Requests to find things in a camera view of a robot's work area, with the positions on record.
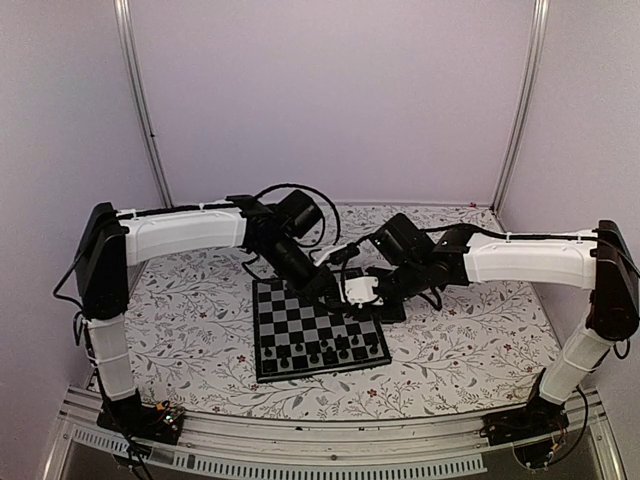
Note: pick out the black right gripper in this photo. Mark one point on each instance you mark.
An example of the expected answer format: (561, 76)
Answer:
(397, 315)

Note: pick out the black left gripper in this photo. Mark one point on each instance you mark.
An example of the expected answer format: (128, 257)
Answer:
(323, 281)

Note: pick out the black and grey chessboard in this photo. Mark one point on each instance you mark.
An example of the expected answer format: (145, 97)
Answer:
(281, 318)

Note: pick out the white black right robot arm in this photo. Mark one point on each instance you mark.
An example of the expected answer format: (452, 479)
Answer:
(595, 260)

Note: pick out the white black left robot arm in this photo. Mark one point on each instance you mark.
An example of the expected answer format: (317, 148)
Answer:
(115, 242)

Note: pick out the floral patterned table mat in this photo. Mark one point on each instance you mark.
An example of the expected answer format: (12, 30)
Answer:
(199, 332)

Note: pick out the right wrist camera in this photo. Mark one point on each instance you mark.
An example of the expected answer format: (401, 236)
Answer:
(360, 291)

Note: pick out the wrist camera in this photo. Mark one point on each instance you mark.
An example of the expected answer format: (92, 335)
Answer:
(360, 291)
(335, 255)

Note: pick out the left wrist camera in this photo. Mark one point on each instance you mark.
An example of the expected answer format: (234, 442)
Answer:
(335, 255)

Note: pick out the front aluminium frame rail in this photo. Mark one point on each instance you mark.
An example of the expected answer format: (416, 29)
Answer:
(228, 447)

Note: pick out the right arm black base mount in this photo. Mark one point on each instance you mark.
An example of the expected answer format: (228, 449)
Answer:
(539, 424)

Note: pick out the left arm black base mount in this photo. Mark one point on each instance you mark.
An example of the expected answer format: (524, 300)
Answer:
(161, 422)

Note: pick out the left rear aluminium frame post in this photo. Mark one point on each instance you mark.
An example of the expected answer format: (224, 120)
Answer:
(123, 17)

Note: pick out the aluminium frame post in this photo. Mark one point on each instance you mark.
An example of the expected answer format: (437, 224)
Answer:
(123, 17)
(526, 93)

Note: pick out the right rear aluminium frame post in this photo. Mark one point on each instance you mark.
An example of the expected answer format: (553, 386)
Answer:
(526, 93)

